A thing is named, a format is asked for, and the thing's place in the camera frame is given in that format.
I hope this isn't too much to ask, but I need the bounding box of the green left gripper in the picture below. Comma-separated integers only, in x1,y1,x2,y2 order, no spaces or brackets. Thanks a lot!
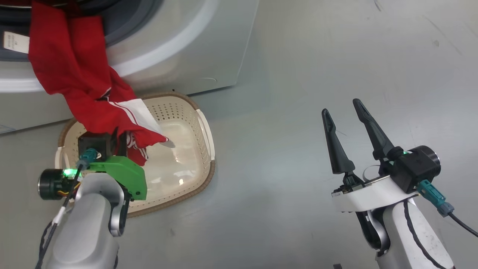
86,129,148,201

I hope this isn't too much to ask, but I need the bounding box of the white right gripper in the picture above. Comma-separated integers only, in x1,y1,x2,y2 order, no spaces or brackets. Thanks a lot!
322,98,419,213

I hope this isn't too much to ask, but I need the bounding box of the red and white garment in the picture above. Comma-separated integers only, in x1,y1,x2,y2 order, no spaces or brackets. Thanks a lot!
3,0,169,167

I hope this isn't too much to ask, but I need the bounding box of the cream perforated laundry basket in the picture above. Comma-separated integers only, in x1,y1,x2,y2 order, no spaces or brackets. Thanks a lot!
55,91,216,218

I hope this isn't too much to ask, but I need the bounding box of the white washing machine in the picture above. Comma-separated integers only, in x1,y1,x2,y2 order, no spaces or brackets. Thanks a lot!
0,0,260,135

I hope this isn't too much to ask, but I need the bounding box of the left camera cable teal plug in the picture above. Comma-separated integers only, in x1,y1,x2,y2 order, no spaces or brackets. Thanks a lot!
35,148,101,269

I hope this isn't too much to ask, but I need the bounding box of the camera cable teal plug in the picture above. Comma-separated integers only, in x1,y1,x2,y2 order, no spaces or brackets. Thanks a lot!
35,148,101,269
416,179,478,238

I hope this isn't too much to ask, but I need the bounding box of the right camera cable teal plug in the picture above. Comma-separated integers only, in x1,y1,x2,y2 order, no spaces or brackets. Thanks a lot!
416,179,478,238

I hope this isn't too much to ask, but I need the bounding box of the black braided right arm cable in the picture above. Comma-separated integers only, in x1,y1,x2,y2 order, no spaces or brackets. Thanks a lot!
403,201,447,269

